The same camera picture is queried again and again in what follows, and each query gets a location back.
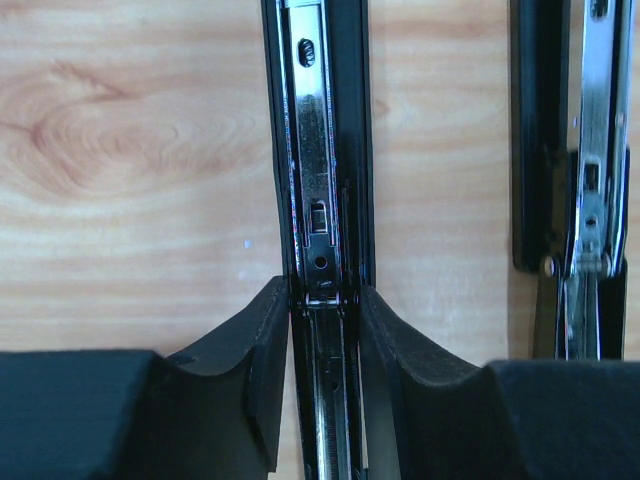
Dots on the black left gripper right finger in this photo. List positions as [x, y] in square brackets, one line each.
[431, 415]

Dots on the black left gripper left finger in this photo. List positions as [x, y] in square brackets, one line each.
[209, 411]

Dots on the black stapler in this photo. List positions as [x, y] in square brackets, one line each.
[570, 82]
[317, 56]

